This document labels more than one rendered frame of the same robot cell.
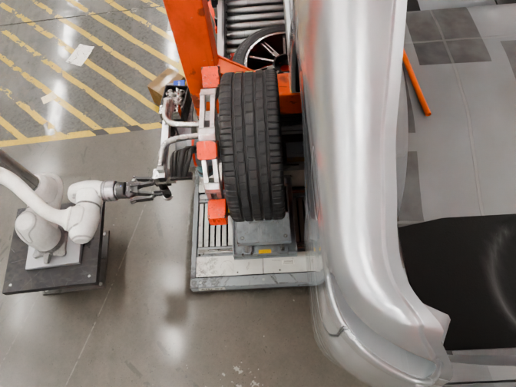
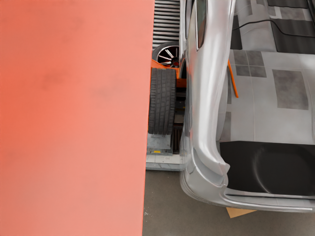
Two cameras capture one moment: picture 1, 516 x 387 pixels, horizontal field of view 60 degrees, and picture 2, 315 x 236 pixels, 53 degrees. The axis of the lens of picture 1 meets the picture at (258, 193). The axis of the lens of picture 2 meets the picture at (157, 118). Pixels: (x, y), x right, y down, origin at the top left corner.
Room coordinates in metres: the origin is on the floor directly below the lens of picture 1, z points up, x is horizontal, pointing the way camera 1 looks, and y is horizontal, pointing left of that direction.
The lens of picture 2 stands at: (-0.61, 0.27, 3.45)
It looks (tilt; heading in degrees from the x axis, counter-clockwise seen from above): 59 degrees down; 352
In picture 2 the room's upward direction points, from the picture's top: 6 degrees clockwise
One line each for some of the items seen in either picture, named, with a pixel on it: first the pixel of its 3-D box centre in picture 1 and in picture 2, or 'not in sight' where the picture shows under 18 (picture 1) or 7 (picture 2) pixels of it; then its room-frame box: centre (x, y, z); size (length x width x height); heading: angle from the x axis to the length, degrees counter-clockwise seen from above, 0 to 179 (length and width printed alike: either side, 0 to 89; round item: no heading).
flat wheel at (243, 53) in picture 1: (285, 74); (175, 66); (1.99, -0.28, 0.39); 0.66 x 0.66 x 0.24
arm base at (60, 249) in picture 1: (49, 243); not in sight; (1.05, 1.14, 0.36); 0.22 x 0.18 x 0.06; 176
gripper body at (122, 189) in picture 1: (127, 190); not in sight; (1.02, 0.56, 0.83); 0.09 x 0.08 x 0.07; 85
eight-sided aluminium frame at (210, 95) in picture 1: (216, 149); not in sight; (1.16, 0.16, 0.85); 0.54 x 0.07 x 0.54; 175
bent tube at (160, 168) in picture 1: (180, 146); not in sight; (1.07, 0.29, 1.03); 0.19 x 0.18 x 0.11; 85
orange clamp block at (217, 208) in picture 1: (217, 212); not in sight; (0.84, 0.18, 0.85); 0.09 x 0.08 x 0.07; 175
